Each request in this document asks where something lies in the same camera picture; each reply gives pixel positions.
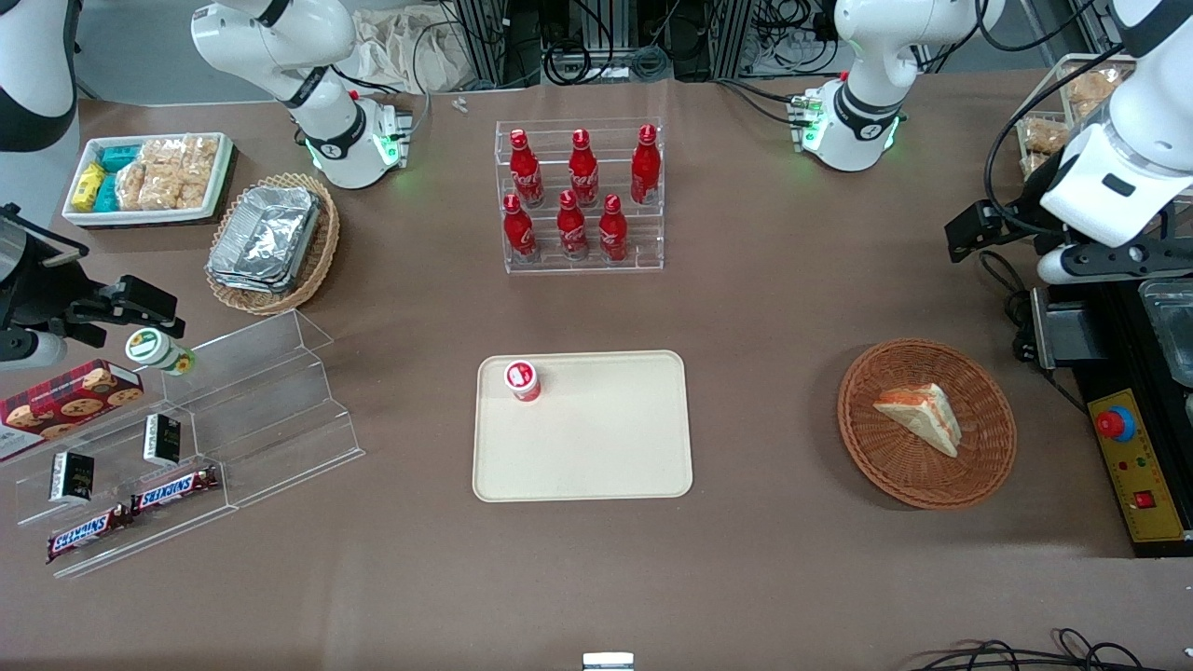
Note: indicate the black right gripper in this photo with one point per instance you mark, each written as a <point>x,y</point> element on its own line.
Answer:
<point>39,285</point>

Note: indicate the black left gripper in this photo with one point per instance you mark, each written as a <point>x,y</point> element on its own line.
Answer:
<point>1028,201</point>

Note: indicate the triangular sandwich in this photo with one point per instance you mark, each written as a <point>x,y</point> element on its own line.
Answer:
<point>923,415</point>

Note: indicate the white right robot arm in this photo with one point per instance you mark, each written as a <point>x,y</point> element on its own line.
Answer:
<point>331,121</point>

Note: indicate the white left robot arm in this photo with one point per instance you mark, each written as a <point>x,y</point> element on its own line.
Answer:
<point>867,89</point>

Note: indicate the white rectangular snack tray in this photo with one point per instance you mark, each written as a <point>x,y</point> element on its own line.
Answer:
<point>140,216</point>

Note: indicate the oval light wicker basket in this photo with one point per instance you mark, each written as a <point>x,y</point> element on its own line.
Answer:
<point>322,252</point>

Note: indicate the round brown wicker basket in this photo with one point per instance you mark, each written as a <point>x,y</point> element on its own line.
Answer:
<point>895,466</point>

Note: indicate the beige plastic tray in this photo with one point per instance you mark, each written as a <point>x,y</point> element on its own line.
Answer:
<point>596,438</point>

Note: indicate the cup with green white lid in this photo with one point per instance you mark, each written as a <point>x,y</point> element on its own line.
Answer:
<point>154,349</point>

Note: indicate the rice cracker pack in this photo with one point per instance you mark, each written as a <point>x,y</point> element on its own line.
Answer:
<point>198,170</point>
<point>160,172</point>
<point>1035,166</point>
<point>1044,135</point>
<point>132,186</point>
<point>1092,86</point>

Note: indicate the red plaid cookie box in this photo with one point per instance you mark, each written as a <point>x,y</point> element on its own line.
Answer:
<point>65,401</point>

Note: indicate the teal snack packet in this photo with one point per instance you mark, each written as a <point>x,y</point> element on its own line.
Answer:
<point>107,194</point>
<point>119,157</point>

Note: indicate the small black box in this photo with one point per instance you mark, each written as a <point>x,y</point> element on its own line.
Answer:
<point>161,440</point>
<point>71,477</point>

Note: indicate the stack of foil trays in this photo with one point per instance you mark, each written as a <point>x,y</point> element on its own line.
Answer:
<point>266,238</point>

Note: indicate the yellow snack packet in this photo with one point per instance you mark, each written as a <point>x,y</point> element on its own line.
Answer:
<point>89,186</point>

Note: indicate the clear acrylic stepped shelf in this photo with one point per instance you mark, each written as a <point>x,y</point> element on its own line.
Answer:
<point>112,485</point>
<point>280,419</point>

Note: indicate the snickers bar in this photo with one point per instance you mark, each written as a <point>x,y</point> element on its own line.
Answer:
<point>89,533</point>
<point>175,490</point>

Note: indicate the black appliance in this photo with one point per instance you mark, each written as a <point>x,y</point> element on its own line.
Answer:
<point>1114,373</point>

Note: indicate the metal pan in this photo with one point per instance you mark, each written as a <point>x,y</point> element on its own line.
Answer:
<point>1170,331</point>

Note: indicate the red emergency stop button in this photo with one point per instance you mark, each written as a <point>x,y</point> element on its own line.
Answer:
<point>1115,424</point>

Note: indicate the yellow control box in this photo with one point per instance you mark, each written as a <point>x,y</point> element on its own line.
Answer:
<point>1142,485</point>

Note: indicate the clear acrylic bottle rack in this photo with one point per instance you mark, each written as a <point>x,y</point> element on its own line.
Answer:
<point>643,238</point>

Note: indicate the red cola bottle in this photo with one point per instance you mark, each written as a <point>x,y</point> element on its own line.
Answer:
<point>645,168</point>
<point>527,172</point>
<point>519,233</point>
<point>583,172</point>
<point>612,233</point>
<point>572,231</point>

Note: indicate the white cloth bag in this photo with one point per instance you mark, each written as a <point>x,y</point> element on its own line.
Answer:
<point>401,47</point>

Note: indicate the red cup with white lid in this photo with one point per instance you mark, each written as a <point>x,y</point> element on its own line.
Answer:
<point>523,380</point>

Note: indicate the white edge object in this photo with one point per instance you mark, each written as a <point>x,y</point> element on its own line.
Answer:
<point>608,662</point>

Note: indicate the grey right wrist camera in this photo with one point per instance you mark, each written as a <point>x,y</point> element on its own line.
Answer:
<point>28,349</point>

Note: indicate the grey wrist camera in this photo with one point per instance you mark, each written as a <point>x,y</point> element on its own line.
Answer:
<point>28,349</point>
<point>1109,263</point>

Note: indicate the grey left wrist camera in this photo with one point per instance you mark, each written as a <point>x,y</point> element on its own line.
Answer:
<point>1109,263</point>

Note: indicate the aluminium frame post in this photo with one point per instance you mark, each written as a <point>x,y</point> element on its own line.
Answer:
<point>486,42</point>
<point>732,37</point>

